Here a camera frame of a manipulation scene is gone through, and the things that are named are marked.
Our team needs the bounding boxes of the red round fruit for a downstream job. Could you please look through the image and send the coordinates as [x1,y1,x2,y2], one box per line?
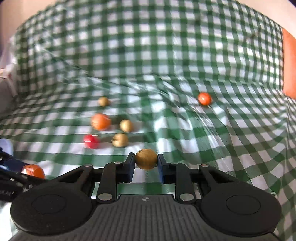
[83,134,99,149]

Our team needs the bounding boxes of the tan round fruit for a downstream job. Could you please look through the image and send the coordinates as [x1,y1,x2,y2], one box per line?
[135,149,157,171]

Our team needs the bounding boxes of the small tan fruit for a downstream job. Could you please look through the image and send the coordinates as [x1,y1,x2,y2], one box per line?
[119,120,133,133]
[98,96,109,107]
[111,133,128,147]

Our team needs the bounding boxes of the orange peach fruit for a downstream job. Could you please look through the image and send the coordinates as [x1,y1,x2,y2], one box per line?
[91,113,111,131]

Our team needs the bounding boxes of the green white checkered cloth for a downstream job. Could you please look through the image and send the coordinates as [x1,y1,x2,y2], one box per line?
[1,1,295,240]

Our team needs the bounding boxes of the orange cushion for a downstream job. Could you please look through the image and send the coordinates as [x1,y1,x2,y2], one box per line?
[282,28,296,99]

